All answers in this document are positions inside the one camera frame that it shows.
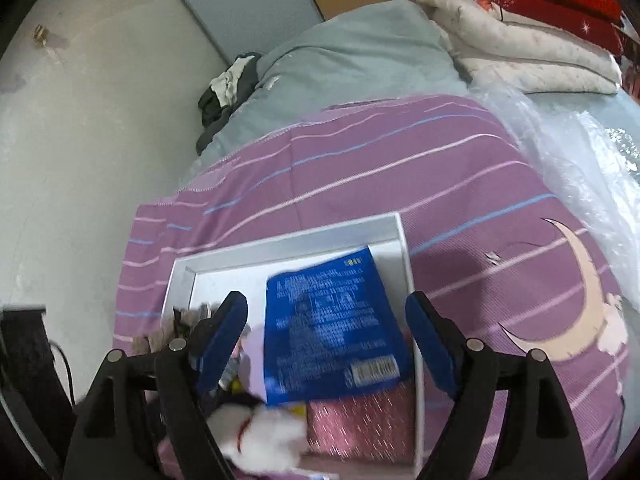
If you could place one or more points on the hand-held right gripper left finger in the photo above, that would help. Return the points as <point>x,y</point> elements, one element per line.
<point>225,340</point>

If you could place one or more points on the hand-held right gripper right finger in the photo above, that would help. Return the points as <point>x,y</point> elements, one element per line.
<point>430,345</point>

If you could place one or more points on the white cardboard box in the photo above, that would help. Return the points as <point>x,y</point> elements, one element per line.
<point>230,280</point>

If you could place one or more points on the beige plaid cloth bag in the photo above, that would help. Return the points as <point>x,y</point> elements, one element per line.
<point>155,340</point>

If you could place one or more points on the black and white plush toy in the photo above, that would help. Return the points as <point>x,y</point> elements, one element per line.
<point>270,430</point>

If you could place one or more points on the blue printed packet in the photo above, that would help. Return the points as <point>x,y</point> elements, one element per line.
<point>330,325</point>

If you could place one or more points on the pink glitter sponge cloth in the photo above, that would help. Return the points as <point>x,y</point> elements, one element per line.
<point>360,425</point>

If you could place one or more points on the purple striped bedsheet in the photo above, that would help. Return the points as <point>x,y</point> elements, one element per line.
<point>375,170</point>

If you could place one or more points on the clear plastic bag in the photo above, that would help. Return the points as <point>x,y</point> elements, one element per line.
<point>575,170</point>

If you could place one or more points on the dark clothes pile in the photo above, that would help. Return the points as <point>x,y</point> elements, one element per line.
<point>220,100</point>

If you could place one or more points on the grey blanket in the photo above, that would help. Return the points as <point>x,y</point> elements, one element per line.
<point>350,60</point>

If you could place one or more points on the white quilted pillow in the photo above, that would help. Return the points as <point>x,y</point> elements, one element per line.
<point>525,50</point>

